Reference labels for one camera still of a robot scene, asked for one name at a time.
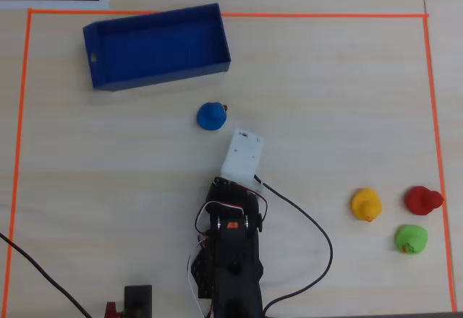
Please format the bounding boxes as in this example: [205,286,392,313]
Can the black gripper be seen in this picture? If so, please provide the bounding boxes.
[212,176,262,203]

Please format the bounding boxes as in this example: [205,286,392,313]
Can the white and red servo wires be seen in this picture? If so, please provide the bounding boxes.
[186,187,268,318]

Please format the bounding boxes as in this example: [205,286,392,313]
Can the green rubber duck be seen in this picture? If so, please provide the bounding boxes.
[394,223,430,257]

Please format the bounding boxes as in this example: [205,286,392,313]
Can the orange tape outline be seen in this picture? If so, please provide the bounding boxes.
[3,8,457,314]

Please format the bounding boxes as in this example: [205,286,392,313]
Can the black clamp block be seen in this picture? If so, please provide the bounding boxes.
[124,284,153,318]

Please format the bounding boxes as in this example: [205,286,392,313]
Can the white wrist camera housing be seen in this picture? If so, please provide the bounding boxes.
[219,126,266,193]

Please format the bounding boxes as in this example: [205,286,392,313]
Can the blue plastic box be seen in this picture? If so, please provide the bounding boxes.
[82,2,232,93]

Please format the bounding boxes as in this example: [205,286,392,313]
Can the red rubber duck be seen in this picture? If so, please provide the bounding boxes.
[404,185,445,217]

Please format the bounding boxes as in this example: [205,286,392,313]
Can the yellow rubber duck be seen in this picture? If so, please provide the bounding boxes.
[350,187,383,224]

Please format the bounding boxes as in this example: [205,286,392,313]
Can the black camera cable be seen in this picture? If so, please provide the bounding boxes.
[254,175,334,315]

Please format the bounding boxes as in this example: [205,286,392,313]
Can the blue rubber duck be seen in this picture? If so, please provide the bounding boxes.
[196,100,229,132]

